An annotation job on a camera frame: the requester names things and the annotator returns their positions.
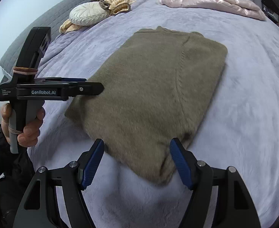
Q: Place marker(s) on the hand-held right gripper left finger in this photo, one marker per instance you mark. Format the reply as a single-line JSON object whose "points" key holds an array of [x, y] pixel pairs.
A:
{"points": [[93, 163]]}

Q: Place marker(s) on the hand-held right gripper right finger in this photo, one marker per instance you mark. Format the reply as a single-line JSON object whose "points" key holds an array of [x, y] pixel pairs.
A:
{"points": [[181, 163]]}

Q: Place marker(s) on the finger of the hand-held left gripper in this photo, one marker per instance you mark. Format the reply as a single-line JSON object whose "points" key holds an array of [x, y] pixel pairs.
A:
{"points": [[65, 79], [89, 89]]}

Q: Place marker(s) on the olive knit sweater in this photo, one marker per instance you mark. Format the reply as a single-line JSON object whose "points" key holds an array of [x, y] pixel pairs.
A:
{"points": [[153, 95]]}

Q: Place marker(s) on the person's left forearm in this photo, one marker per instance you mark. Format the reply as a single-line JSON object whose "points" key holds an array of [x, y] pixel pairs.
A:
{"points": [[4, 175]]}

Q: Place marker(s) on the grey quilted headboard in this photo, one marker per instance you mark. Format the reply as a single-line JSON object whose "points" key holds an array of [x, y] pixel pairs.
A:
{"points": [[58, 14]]}

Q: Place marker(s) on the round white pleated cushion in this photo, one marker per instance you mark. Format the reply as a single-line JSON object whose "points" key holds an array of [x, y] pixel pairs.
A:
{"points": [[88, 14]]}

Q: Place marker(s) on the lavender fleece blanket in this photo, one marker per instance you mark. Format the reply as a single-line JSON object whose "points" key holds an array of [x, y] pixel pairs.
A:
{"points": [[237, 99]]}

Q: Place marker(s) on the peach knit garment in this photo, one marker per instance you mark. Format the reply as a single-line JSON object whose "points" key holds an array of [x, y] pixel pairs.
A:
{"points": [[119, 6]]}

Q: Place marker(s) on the pink satin jacket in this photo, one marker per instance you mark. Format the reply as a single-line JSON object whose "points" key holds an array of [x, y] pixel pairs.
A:
{"points": [[213, 0]]}

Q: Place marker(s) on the black box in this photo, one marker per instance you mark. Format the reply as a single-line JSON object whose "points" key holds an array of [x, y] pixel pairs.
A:
{"points": [[274, 10]]}

